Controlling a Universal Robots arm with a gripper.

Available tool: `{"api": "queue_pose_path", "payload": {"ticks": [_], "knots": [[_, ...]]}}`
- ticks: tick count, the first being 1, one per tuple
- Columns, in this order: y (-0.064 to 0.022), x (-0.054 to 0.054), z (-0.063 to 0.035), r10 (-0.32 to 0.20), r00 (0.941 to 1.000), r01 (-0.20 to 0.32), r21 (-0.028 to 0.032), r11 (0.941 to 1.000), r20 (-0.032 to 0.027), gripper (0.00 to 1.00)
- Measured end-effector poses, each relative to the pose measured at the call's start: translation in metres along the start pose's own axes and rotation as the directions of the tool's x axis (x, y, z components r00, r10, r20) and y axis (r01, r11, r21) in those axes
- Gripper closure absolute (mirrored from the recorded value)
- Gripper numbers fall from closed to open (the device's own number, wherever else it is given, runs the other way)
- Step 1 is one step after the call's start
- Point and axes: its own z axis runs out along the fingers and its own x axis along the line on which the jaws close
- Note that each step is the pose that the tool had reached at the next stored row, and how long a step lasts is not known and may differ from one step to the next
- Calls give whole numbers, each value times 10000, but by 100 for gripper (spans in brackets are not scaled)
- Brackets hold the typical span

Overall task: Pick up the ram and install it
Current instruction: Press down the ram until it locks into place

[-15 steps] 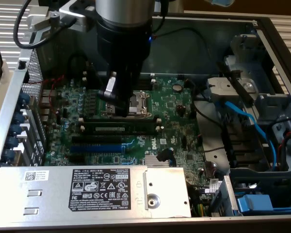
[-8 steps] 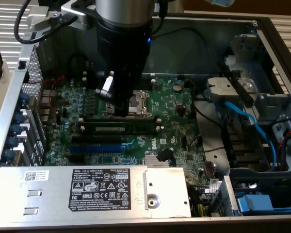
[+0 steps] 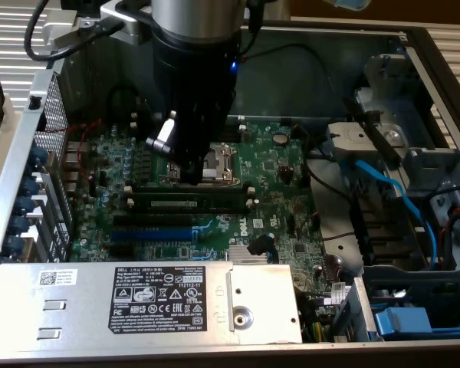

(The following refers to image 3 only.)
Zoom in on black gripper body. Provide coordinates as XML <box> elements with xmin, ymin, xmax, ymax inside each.
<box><xmin>151</xmin><ymin>30</ymin><xmax>242</xmax><ymax>154</ymax></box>

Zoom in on green RAM stick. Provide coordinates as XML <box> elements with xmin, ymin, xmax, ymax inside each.
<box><xmin>132</xmin><ymin>192</ymin><xmax>251</xmax><ymax>212</ymax></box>

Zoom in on RAM slot white clips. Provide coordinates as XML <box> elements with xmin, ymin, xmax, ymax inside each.
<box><xmin>132</xmin><ymin>121</ymin><xmax>247</xmax><ymax>137</ymax></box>
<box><xmin>121</xmin><ymin>197</ymin><xmax>258</xmax><ymax>215</ymax></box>

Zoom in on silver CPU socket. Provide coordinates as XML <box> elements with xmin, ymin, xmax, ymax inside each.
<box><xmin>157</xmin><ymin>143</ymin><xmax>243</xmax><ymax>189</ymax></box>

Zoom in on long black expansion slot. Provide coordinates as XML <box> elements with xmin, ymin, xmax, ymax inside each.
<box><xmin>113</xmin><ymin>213</ymin><xmax>193</xmax><ymax>228</ymax></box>

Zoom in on silver Ethernet port block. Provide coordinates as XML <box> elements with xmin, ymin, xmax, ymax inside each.
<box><xmin>62</xmin><ymin>140</ymin><xmax>84</xmax><ymax>159</ymax></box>

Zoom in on grey metal PC case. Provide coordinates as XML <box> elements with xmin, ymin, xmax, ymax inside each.
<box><xmin>0</xmin><ymin>9</ymin><xmax>460</xmax><ymax>365</ymax></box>

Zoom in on blue expansion slot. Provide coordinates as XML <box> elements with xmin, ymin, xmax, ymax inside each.
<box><xmin>110</xmin><ymin>228</ymin><xmax>196</xmax><ymax>242</ymax></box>

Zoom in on green motherboard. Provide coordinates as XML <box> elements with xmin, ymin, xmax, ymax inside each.
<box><xmin>67</xmin><ymin>119</ymin><xmax>356</xmax><ymax>344</ymax></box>

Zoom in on short black expansion slot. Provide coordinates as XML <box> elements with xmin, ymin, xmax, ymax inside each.
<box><xmin>107</xmin><ymin>244</ymin><xmax>136</xmax><ymax>258</ymax></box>

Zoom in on blue card retention clip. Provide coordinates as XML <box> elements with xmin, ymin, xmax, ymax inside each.
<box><xmin>14</xmin><ymin>197</ymin><xmax>35</xmax><ymax>216</ymax></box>
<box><xmin>27</xmin><ymin>147</ymin><xmax>48</xmax><ymax>169</ymax></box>
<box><xmin>19</xmin><ymin>178</ymin><xmax>40</xmax><ymax>199</ymax></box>
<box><xmin>9</xmin><ymin>215</ymin><xmax>30</xmax><ymax>235</ymax></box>
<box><xmin>5</xmin><ymin>234</ymin><xmax>24</xmax><ymax>254</ymax></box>

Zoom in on black equipment block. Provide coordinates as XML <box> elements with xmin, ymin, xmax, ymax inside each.
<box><xmin>60</xmin><ymin>0</ymin><xmax>105</xmax><ymax>13</ymax></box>

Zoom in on silver aluminium clamp block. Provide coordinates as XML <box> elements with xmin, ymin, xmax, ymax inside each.
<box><xmin>41</xmin><ymin>9</ymin><xmax>100</xmax><ymax>53</ymax></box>

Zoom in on silver finned chipset heatsink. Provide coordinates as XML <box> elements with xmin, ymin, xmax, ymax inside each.
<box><xmin>228</xmin><ymin>246</ymin><xmax>255</xmax><ymax>265</ymax></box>

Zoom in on black power supply label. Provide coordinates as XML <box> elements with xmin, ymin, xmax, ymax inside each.
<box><xmin>107</xmin><ymin>266</ymin><xmax>208</xmax><ymax>334</ymax></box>

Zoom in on white QR code sticker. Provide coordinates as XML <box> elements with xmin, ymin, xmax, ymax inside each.
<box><xmin>38</xmin><ymin>269</ymin><xmax>79</xmax><ymax>287</ymax></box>

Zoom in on silver power supply unit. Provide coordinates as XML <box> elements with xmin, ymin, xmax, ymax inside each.
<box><xmin>0</xmin><ymin>260</ymin><xmax>304</xmax><ymax>356</ymax></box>

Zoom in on black strut rod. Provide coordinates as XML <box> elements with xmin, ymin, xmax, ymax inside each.
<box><xmin>340</xmin><ymin>96</ymin><xmax>404</xmax><ymax>166</ymax></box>

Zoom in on white barcode tag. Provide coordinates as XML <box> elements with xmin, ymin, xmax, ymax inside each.
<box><xmin>325</xmin><ymin>281</ymin><xmax>349</xmax><ymax>307</ymax></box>

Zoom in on silver metal drive cage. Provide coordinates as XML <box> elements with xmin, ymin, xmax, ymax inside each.
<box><xmin>325</xmin><ymin>52</ymin><xmax>460</xmax><ymax>271</ymax></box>

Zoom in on black ribbed shroud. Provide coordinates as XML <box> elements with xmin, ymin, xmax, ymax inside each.
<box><xmin>350</xmin><ymin>193</ymin><xmax>429</xmax><ymax>268</ymax></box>

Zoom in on dark plastic disk bay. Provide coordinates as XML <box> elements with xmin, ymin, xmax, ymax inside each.
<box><xmin>331</xmin><ymin>264</ymin><xmax>460</xmax><ymax>343</ymax></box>

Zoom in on blue plastic bay latch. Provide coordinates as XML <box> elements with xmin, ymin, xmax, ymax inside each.
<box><xmin>373</xmin><ymin>306</ymin><xmax>433</xmax><ymax>340</ymax></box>

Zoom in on black looped wire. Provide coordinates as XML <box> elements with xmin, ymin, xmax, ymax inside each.
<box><xmin>105</xmin><ymin>84</ymin><xmax>141</xmax><ymax>126</ymax></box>

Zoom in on red black twisted wire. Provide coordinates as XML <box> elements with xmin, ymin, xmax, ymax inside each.
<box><xmin>67</xmin><ymin>117</ymin><xmax>104</xmax><ymax>185</ymax></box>

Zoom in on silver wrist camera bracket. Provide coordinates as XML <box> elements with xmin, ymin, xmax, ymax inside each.
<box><xmin>98</xmin><ymin>0</ymin><xmax>155</xmax><ymax>45</ymax></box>

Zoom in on black wire plug blue tab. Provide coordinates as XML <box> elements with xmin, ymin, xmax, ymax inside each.
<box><xmin>246</xmin><ymin>232</ymin><xmax>280</xmax><ymax>265</ymax></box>

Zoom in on black camera cable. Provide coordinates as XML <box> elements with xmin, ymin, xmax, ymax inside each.
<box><xmin>22</xmin><ymin>0</ymin><xmax>126</xmax><ymax>63</ymax></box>

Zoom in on silver disk bracket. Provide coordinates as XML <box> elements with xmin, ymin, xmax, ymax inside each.
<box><xmin>325</xmin><ymin>121</ymin><xmax>384</xmax><ymax>166</ymax></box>

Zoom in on blue flat SATA wire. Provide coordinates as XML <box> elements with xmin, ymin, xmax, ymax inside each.
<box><xmin>339</xmin><ymin>151</ymin><xmax>442</xmax><ymax>269</ymax></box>

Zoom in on yellow green wire bundle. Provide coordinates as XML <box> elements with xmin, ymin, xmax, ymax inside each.
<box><xmin>301</xmin><ymin>291</ymin><xmax>333</xmax><ymax>343</ymax></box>

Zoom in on red black wire pair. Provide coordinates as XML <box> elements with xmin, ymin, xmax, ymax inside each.
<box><xmin>439</xmin><ymin>201</ymin><xmax>460</xmax><ymax>250</ymax></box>

